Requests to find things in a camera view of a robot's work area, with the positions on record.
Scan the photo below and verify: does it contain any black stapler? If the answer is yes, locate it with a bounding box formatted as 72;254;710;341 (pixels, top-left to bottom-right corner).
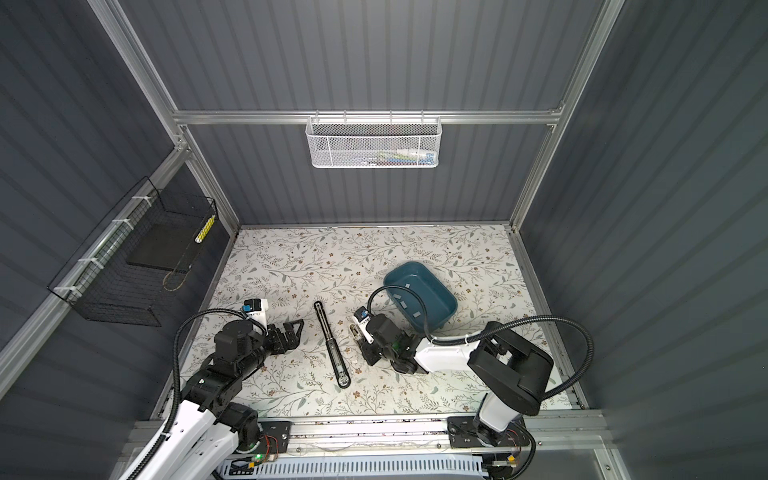
313;300;351;389

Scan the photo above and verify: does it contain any beige mini stapler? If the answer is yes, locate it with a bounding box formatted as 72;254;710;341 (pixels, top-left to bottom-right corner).
349;325;364;343

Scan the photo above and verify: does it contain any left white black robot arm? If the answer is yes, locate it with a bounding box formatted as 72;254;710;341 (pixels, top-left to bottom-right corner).
121;308;304;479

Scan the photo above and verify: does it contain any teal plastic tray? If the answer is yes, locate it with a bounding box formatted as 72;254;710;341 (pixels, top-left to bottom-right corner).
383;261;458;333

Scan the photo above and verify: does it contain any yellow marker pen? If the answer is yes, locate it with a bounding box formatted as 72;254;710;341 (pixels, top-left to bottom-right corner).
194;214;217;244

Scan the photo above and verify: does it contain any black flat pad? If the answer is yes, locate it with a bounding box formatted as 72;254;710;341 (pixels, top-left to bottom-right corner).
126;224;202;273

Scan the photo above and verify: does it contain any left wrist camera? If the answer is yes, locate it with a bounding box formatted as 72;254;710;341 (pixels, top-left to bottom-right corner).
241;298;268;327

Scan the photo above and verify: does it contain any white slotted cable duct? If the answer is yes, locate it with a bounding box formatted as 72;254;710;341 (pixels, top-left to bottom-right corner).
217;454;487;479

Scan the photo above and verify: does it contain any black wire basket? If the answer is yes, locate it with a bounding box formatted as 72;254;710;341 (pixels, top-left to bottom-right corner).
48;181;219;327

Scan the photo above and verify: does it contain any white wire mesh basket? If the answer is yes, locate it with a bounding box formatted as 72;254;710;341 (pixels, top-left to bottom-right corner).
305;118;443;169

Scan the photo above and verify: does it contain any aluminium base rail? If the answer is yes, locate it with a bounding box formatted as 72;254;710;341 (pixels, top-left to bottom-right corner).
260;410;613;457

